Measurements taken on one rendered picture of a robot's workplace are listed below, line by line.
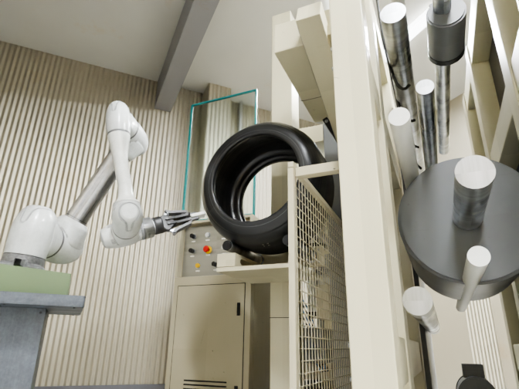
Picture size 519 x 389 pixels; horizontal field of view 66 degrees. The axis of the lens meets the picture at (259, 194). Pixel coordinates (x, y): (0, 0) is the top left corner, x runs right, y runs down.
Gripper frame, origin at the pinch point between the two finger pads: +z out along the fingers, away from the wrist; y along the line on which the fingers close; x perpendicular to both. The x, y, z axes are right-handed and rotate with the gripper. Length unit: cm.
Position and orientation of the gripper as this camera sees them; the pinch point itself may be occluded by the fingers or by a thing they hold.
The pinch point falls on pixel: (197, 215)
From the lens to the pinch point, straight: 183.1
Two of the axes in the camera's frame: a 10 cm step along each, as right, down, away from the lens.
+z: 8.6, -2.0, 4.7
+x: 2.5, -6.3, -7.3
